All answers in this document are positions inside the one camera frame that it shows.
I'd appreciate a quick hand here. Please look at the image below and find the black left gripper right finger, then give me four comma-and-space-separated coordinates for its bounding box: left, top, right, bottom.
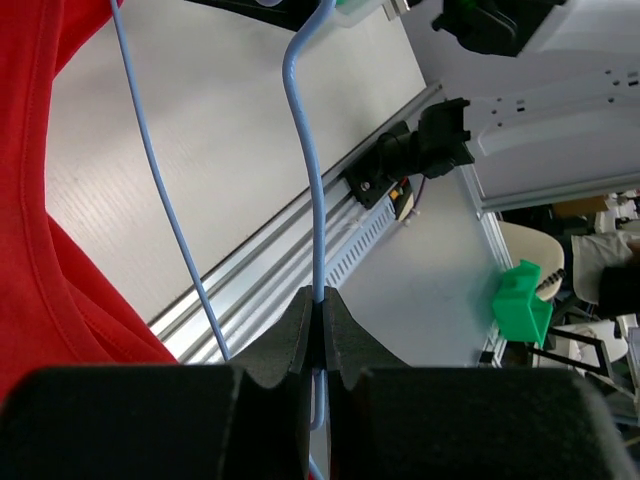
322, 288, 628, 479

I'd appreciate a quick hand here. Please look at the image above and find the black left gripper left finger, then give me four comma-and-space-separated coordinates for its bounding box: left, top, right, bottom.
1, 287, 313, 479

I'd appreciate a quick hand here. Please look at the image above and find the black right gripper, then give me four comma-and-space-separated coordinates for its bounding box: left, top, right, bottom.
190, 0, 320, 32

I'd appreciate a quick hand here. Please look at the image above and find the blue hanger with red top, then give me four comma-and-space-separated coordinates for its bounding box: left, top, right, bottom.
108, 0, 336, 480

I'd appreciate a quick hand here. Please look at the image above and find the red tank top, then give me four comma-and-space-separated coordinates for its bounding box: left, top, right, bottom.
1, 1, 174, 393

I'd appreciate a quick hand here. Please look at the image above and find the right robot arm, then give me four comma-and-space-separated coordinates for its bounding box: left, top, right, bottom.
422, 1, 639, 180

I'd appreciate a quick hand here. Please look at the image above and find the white round chair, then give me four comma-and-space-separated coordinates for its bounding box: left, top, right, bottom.
498, 220, 565, 301

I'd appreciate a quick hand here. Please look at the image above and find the green plastic bracket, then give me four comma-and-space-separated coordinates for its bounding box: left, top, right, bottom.
492, 260, 553, 344

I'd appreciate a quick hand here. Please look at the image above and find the white slotted cable duct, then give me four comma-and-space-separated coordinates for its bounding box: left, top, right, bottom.
325, 197, 396, 289

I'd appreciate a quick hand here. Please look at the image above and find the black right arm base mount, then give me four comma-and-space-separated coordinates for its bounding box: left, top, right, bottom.
344, 132, 418, 209

